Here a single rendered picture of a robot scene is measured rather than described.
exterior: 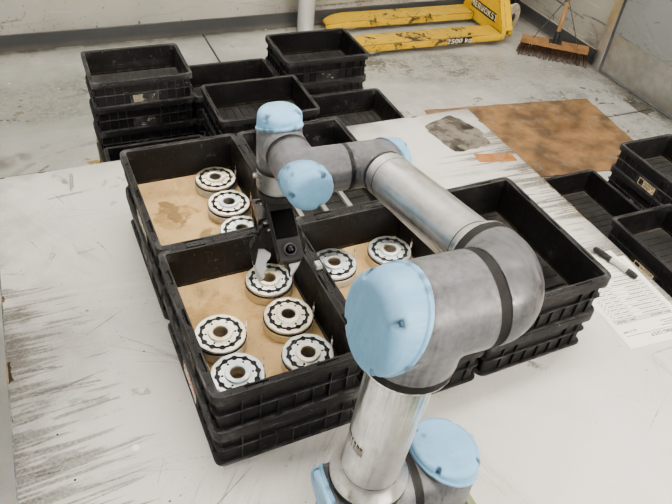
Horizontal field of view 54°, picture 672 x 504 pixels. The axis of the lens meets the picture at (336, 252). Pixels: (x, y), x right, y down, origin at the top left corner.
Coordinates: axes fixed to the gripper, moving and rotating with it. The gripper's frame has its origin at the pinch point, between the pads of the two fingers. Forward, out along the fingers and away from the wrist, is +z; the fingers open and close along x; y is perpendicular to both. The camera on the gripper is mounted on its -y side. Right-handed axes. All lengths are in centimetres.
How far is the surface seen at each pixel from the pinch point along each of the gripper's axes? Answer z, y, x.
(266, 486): 27.3, -27.9, 7.5
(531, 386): 27, -18, -55
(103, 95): 45, 158, 33
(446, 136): 27, 83, -79
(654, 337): 27, -12, -93
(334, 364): 4.6, -19.7, -6.3
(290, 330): 11.3, -4.6, -2.1
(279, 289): 11.7, 7.6, -2.6
